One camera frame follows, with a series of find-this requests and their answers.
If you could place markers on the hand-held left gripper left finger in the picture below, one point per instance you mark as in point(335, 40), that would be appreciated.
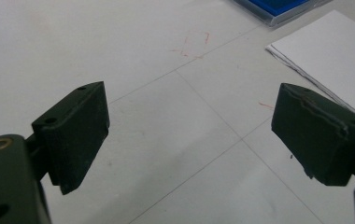
point(76, 133)

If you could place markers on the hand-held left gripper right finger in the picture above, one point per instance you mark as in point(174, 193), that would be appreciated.
point(319, 137)

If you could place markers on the white paper sheet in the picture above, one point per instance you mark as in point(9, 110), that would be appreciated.
point(331, 56)

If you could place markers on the blue ink pad clear case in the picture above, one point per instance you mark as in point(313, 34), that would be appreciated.
point(278, 7)

